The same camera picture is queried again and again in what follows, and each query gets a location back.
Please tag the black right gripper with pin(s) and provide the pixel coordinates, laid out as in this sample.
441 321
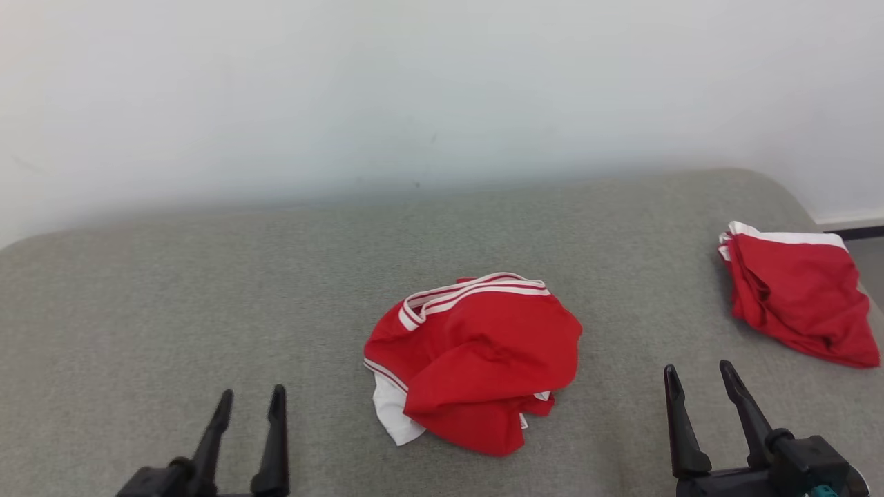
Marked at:
794 476

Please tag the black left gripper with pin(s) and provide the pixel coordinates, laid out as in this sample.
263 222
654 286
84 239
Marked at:
152 483

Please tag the red shorts with white waistband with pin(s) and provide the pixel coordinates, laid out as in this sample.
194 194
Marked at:
794 290

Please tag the red shirt with white trim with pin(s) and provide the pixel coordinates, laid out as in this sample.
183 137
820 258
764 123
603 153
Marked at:
483 345

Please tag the grey fabric sofa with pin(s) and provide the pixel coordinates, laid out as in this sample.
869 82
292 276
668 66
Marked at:
207 290

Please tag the dark baseboard strip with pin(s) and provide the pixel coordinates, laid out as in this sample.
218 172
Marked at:
853 232

